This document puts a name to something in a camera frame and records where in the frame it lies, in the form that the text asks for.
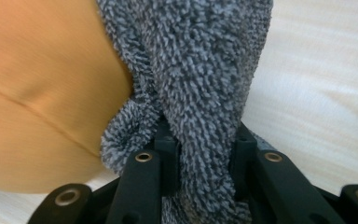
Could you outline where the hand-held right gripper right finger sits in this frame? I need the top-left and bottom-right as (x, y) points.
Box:
(229, 122), (346, 224)

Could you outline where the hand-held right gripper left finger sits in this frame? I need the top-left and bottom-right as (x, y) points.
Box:
(105, 119), (182, 224)

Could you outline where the orange soft toy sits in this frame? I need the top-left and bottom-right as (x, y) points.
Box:
(0, 0), (134, 194)

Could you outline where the grey fluffy cloth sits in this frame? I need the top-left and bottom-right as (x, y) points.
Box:
(96, 0), (276, 224)

